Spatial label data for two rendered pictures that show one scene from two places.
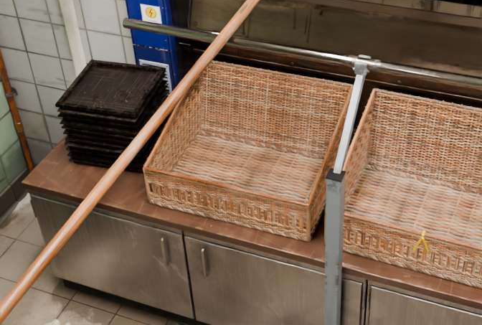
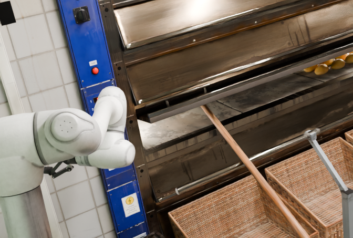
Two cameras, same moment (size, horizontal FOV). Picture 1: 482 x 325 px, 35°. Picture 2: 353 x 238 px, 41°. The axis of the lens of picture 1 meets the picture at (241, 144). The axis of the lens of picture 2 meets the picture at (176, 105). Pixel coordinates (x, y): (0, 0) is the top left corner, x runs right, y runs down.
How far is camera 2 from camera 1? 1.81 m
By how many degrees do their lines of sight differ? 46
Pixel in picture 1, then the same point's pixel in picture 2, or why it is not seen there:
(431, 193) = (318, 203)
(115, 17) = (97, 222)
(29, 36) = not seen: outside the picture
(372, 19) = (251, 132)
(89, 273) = not seen: outside the picture
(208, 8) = (162, 176)
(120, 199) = not seen: outside the picture
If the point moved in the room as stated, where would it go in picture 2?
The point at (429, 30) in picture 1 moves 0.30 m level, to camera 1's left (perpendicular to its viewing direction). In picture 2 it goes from (277, 122) to (251, 146)
